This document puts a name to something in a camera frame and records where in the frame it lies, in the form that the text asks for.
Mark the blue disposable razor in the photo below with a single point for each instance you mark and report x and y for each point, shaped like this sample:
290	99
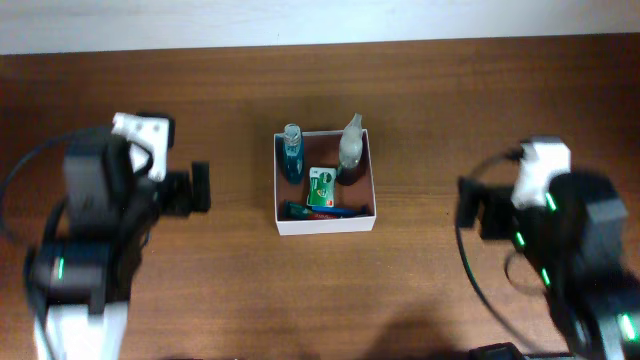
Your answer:
342	212

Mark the blue Listerine mouthwash bottle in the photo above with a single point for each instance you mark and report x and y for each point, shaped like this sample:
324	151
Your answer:
293	153

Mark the green soap packet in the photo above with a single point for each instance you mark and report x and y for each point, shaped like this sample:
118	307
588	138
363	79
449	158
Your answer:
322	187

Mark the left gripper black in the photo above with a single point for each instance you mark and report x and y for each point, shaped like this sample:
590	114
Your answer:
177	187

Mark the Colgate toothpaste tube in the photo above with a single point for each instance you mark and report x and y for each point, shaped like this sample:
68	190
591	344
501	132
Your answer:
299	212

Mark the white cardboard box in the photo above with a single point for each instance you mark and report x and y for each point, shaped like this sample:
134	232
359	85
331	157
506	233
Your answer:
321	150

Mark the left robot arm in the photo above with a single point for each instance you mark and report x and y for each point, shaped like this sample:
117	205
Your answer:
79	280

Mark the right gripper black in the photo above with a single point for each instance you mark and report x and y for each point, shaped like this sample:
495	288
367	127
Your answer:
497	201

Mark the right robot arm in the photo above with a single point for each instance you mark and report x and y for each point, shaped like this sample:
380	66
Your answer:
573	241

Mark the clear spray bottle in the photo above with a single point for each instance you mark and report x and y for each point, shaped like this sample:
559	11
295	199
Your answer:
351	143

